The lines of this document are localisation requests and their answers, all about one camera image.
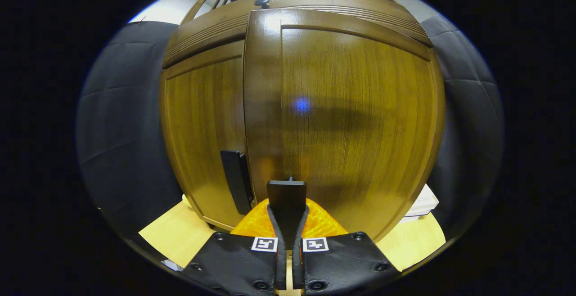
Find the wooden double-door shoe cabinet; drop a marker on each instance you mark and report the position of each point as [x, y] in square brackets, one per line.
[360, 107]

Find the wooden shoe cabinet door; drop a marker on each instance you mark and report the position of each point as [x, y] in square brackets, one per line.
[202, 120]
[360, 120]

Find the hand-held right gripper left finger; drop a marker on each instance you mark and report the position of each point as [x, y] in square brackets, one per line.
[234, 260]

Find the wooden cabinet drawer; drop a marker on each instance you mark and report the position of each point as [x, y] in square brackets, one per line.
[211, 26]

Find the white box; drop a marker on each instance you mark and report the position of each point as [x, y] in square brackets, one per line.
[420, 204]

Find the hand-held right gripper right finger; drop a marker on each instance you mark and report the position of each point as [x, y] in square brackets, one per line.
[346, 260]

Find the black round drawer knob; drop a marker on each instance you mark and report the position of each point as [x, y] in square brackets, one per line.
[262, 2]

